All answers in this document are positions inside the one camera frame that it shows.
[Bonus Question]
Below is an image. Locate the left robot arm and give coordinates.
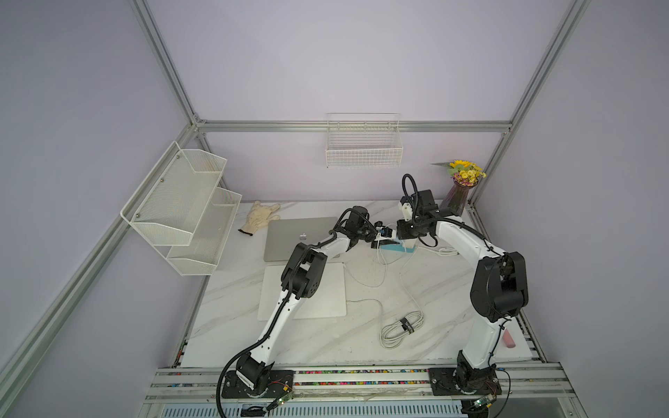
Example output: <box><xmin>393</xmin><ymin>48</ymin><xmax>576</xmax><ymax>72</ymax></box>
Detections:
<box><xmin>230</xmin><ymin>206</ymin><xmax>397</xmax><ymax>395</ymax></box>

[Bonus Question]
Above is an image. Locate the teal power strip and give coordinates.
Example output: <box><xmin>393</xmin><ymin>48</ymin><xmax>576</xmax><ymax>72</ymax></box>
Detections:
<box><xmin>379</xmin><ymin>242</ymin><xmax>416</xmax><ymax>254</ymax></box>

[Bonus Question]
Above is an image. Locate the white wire wall basket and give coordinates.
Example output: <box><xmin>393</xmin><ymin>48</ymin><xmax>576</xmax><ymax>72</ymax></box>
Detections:
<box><xmin>325</xmin><ymin>113</ymin><xmax>403</xmax><ymax>169</ymax></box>

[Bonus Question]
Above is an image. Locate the white mesh shelf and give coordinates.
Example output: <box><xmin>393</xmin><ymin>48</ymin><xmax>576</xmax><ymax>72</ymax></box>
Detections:
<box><xmin>166</xmin><ymin>187</ymin><xmax>242</xmax><ymax>277</ymax></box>
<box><xmin>120</xmin><ymin>142</ymin><xmax>226</xmax><ymax>247</ymax></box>

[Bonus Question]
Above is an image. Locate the lower white mesh shelf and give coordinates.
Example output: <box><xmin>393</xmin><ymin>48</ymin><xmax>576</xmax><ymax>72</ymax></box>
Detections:
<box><xmin>166</xmin><ymin>187</ymin><xmax>242</xmax><ymax>277</ymax></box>

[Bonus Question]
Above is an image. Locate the white charger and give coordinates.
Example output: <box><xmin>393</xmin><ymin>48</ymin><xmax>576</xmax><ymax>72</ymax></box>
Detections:
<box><xmin>402</xmin><ymin>239</ymin><xmax>417</xmax><ymax>251</ymax></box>

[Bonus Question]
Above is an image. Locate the grey laptop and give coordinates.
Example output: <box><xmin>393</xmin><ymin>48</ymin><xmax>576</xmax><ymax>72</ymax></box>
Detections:
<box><xmin>263</xmin><ymin>217</ymin><xmax>337</xmax><ymax>262</ymax></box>

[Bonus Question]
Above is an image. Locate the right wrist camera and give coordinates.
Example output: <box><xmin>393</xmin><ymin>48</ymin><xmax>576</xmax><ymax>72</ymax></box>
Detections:
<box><xmin>399</xmin><ymin>197</ymin><xmax>414</xmax><ymax>221</ymax></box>

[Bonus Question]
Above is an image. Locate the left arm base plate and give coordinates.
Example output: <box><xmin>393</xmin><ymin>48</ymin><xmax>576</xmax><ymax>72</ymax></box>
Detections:
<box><xmin>220</xmin><ymin>368</ymin><xmax>295</xmax><ymax>401</ymax></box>

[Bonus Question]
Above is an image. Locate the upper white mesh shelf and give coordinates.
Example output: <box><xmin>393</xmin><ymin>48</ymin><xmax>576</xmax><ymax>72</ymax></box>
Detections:
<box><xmin>120</xmin><ymin>142</ymin><xmax>226</xmax><ymax>247</ymax></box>

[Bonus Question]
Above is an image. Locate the white work glove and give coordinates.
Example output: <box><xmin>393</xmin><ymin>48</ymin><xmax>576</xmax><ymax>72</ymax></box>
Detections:
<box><xmin>238</xmin><ymin>201</ymin><xmax>282</xmax><ymax>236</ymax></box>

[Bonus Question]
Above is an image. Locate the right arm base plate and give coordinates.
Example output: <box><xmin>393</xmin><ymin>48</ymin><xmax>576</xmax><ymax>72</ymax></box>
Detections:
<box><xmin>428</xmin><ymin>367</ymin><xmax>502</xmax><ymax>396</ymax></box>

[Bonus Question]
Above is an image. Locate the dark glass vase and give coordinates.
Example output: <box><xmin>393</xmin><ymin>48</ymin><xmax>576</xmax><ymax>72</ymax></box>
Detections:
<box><xmin>439</xmin><ymin>179</ymin><xmax>473</xmax><ymax>217</ymax></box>

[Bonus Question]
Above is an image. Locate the yellow flower bouquet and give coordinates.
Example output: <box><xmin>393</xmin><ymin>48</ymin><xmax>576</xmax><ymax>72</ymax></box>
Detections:
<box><xmin>433</xmin><ymin>160</ymin><xmax>487</xmax><ymax>187</ymax></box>

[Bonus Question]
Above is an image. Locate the light blue charger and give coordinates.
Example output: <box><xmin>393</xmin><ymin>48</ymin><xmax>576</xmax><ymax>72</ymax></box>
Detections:
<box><xmin>377</xmin><ymin>228</ymin><xmax>399</xmax><ymax>245</ymax></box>

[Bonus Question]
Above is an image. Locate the thin white charging cable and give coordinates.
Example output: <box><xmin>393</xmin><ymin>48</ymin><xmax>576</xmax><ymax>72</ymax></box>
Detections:
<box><xmin>344</xmin><ymin>245</ymin><xmax>403</xmax><ymax>289</ymax></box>

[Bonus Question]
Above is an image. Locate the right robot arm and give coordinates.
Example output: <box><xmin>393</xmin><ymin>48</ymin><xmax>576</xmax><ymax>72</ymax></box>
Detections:
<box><xmin>397</xmin><ymin>190</ymin><xmax>529</xmax><ymax>395</ymax></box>

